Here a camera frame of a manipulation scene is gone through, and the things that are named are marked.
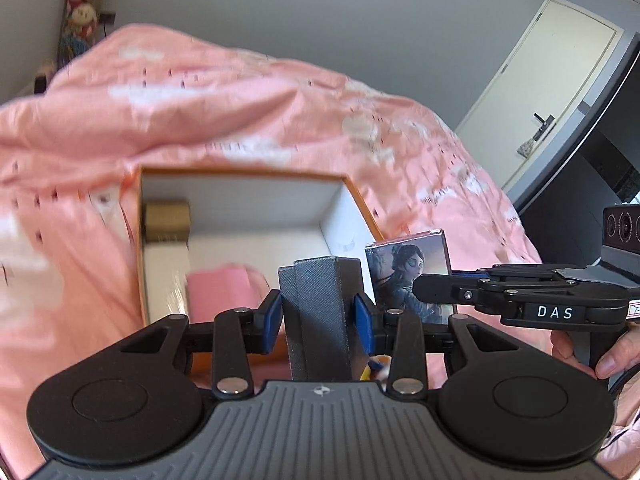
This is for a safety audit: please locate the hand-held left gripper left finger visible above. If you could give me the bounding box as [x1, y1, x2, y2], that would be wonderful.
[120, 290, 282, 395]

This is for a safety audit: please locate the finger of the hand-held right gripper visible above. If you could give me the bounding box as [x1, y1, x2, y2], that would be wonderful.
[452, 264, 566, 288]
[413, 273, 506, 311]

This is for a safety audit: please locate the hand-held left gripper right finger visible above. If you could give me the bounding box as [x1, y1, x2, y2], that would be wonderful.
[353, 294, 516, 394]

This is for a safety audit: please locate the grey textured case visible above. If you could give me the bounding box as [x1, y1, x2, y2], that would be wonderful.
[277, 255, 363, 383]

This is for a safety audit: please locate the printed card box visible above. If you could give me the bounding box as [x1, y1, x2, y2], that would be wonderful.
[364, 229, 457, 323]

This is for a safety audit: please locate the pink glasses case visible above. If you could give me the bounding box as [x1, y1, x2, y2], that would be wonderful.
[186, 266, 273, 325]

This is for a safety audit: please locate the white glasses case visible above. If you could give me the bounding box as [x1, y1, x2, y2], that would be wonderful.
[142, 241, 191, 324]

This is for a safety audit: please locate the orange cardboard box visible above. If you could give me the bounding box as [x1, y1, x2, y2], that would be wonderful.
[120, 165, 386, 378]

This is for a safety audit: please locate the gold small box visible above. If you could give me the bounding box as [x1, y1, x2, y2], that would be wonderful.
[142, 200, 192, 244]

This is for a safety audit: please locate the person's right hand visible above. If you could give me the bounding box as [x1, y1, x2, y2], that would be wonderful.
[551, 324, 640, 380]

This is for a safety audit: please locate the dark wardrobe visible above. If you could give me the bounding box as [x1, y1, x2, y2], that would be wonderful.
[515, 35, 640, 263]

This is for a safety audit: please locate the cream door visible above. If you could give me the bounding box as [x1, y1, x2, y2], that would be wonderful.
[455, 0, 624, 192]

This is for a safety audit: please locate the pink printed blanket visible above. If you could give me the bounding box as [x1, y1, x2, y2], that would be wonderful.
[0, 22, 640, 480]

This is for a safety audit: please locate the clear tube of plush toys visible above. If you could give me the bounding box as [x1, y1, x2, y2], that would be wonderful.
[57, 0, 114, 68]

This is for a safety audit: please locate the black cable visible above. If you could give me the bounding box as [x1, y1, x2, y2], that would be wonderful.
[607, 369, 632, 407]

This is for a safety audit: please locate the black door handle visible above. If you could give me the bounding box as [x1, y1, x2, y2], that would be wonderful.
[532, 113, 557, 142]

